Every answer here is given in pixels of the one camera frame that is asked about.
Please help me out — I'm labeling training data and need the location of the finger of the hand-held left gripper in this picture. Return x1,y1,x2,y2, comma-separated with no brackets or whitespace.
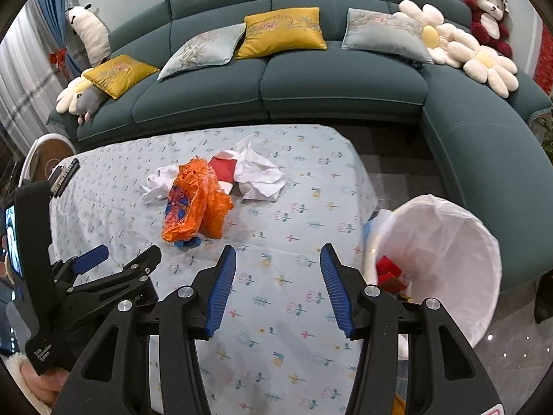
71,246,162,288
51,244,110,284

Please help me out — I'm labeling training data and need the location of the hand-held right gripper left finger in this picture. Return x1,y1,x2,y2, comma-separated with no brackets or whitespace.
49,245,238,415

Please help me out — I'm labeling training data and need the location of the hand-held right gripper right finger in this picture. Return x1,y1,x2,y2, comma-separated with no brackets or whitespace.
320,243,504,415

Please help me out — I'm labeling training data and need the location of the orange plastic bag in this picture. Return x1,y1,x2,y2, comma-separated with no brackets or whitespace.
162,158,234,243

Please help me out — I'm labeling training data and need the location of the trash bin with white liner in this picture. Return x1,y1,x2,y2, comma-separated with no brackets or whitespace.
363,194,503,361

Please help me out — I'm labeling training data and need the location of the person's left forearm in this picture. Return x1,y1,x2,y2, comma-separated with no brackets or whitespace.
0,350,48,415

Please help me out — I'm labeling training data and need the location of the person's left hand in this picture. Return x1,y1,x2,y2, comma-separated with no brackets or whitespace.
26,365,72,414

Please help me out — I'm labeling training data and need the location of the blue crumpled plastic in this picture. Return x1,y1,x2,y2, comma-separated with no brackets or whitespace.
173,234,204,251

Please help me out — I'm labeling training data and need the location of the light blue floral tablecloth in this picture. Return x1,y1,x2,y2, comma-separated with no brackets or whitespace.
45,124,409,415

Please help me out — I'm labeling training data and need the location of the white glove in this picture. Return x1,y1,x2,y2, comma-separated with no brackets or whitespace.
140,165,180,203

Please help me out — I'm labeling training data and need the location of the black remote control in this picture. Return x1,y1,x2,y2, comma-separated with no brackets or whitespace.
48,158,81,197

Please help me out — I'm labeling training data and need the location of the white crumpled paper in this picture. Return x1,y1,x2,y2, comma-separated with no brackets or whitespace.
240,179,287,202

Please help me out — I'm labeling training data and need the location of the small red paper cup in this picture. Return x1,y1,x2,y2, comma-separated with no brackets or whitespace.
208,150,243,194

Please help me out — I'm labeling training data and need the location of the white crumpled tissue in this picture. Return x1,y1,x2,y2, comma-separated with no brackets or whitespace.
233,136,281,184

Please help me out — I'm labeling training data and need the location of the grey plush toy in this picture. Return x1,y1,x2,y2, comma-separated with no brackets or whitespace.
73,87,109,125

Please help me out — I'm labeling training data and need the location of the yellow embroidered cushion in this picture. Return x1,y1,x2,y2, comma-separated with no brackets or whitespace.
234,7,328,60
82,54,160,100

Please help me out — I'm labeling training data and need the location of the white sheer curtain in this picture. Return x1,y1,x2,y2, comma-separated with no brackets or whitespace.
0,9,61,152

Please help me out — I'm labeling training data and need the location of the dark green corner sofa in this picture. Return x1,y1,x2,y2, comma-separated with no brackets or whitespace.
45,0,553,295

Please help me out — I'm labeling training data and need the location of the white panda plush pillow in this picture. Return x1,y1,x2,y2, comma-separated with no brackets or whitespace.
65,3,112,67

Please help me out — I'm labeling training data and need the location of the grey embroidered cushion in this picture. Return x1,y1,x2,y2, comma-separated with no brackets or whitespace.
156,23,247,82
341,7,434,65

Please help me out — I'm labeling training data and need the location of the blue curtain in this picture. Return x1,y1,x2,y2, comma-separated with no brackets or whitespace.
32,0,72,79

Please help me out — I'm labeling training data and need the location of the red bear plush toy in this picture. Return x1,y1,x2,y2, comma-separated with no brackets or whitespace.
464,0,514,59

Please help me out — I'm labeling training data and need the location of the red patterned wall panel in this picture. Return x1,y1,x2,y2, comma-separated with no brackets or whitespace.
533,26,553,96

